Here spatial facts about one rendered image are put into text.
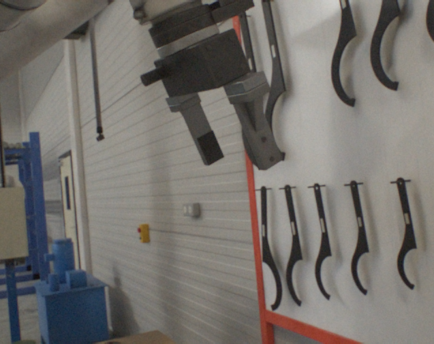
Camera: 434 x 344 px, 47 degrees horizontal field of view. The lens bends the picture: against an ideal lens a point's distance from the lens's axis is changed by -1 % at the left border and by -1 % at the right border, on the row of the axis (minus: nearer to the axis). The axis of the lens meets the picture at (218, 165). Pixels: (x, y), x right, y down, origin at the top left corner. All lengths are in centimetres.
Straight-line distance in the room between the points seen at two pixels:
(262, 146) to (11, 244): 260
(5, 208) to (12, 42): 202
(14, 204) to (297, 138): 171
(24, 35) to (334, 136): 116
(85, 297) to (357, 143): 362
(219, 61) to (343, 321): 155
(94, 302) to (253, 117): 450
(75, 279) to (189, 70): 449
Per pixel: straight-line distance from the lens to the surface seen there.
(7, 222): 305
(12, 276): 319
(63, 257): 530
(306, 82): 200
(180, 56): 57
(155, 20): 57
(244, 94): 50
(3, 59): 112
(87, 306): 496
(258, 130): 54
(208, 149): 66
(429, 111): 156
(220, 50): 53
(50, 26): 112
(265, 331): 248
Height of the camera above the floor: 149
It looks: 2 degrees up
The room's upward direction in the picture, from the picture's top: 5 degrees counter-clockwise
